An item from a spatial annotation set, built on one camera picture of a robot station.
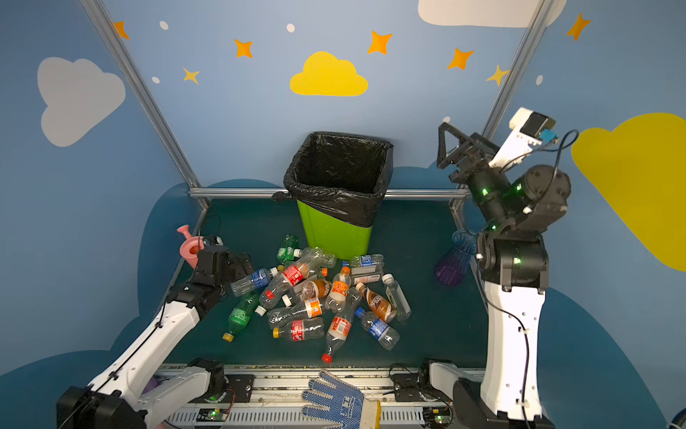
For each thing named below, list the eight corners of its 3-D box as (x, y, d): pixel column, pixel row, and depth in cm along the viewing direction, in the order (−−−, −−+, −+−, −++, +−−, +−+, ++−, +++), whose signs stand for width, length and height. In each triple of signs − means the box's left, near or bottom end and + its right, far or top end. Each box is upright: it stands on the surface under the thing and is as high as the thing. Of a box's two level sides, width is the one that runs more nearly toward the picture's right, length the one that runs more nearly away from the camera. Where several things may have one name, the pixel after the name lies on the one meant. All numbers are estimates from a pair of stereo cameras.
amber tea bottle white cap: (387, 325, 86) (389, 321, 83) (354, 291, 93) (354, 286, 91) (397, 315, 88) (399, 310, 85) (364, 282, 96) (365, 278, 93)
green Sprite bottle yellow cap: (219, 338, 83) (215, 334, 80) (248, 292, 93) (246, 288, 90) (234, 344, 82) (230, 341, 79) (262, 297, 91) (260, 294, 89)
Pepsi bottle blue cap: (353, 317, 88) (353, 313, 85) (363, 307, 91) (364, 302, 88) (390, 352, 81) (392, 349, 78) (400, 340, 84) (402, 336, 81)
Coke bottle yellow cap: (274, 345, 81) (272, 342, 79) (274, 327, 85) (272, 324, 83) (326, 336, 83) (325, 333, 81) (324, 319, 87) (323, 315, 84)
